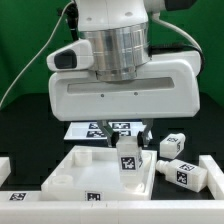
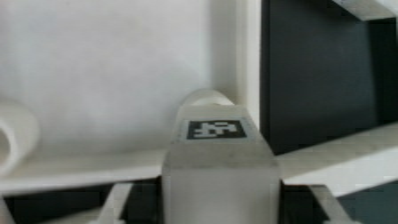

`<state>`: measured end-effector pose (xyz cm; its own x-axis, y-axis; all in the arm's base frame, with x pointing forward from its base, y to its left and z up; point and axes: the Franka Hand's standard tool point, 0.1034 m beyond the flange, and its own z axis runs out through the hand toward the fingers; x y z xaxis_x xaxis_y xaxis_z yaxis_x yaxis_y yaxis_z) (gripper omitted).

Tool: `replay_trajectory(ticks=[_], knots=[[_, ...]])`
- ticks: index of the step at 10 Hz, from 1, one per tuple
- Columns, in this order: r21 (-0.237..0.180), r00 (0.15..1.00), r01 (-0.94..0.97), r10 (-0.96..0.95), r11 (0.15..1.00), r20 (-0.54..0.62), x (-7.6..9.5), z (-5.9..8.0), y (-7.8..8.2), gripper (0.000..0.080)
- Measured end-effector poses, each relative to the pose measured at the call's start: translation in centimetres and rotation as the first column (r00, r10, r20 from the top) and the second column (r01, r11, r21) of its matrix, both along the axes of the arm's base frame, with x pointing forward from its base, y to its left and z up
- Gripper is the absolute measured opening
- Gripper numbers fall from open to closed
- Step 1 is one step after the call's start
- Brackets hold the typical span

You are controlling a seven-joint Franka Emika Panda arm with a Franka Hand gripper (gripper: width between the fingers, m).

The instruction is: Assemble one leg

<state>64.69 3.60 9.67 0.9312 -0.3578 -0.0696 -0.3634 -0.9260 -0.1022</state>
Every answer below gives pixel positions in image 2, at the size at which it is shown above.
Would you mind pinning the white right wall block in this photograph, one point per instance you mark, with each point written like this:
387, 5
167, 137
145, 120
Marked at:
369, 9

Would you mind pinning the white square tabletop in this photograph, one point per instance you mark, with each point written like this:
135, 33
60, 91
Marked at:
108, 62

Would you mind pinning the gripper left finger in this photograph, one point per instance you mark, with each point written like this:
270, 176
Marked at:
129, 207

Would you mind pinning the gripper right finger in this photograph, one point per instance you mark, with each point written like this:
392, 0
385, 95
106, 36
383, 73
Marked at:
309, 206

